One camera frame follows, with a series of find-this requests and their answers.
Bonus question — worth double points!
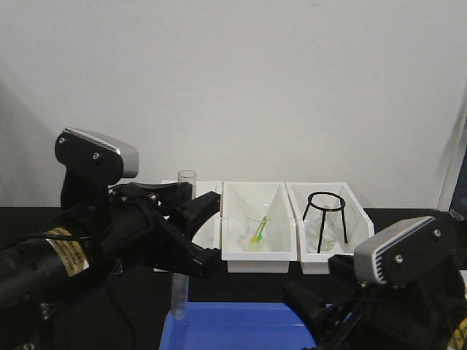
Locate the small glass beaker in bin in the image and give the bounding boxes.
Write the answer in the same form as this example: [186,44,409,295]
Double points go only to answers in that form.
[243,203,273,252]

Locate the glass flask under tripod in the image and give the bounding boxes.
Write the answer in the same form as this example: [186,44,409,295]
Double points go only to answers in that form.
[304,210,344,253]

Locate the black wire tripod stand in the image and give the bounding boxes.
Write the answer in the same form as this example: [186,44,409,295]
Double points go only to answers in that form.
[302,191,349,254]

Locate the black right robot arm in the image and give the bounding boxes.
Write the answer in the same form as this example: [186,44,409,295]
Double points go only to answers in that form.
[282,255,466,349]

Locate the blue plastic tray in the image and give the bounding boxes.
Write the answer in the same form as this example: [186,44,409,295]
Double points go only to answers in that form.
[159,302,315,349]

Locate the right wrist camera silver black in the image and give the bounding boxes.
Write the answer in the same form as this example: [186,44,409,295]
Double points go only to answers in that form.
[353,214,456,287]

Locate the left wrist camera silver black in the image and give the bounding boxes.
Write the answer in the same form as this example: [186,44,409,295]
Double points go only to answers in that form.
[55,128,139,185]

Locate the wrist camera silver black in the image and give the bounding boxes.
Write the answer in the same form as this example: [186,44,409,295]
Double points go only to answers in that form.
[55,128,139,185]
[353,214,456,287]

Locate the left white storage bin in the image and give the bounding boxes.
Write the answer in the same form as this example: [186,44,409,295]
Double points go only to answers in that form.
[154,177,221,278]

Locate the right white storage bin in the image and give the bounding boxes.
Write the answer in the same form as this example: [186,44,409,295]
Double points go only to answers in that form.
[285,182,374,275]

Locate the middle white storage bin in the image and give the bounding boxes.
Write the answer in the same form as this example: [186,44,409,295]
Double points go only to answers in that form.
[221,181,298,273]

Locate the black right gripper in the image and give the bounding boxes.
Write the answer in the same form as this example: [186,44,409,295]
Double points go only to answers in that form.
[282,254,456,349]

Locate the clear glass test tube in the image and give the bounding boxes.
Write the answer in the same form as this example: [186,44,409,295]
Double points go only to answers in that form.
[171,169,196,320]

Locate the white storage bin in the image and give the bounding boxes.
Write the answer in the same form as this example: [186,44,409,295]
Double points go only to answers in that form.
[154,177,221,278]
[221,181,298,273]
[285,182,374,275]

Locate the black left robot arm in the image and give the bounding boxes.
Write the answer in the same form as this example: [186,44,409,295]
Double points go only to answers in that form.
[1,174,221,349]

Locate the green yellow droppers in beaker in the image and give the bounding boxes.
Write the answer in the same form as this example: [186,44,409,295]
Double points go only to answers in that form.
[250,216,268,244]

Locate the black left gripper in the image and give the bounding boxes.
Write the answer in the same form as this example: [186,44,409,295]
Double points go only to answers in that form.
[105,182,220,279]

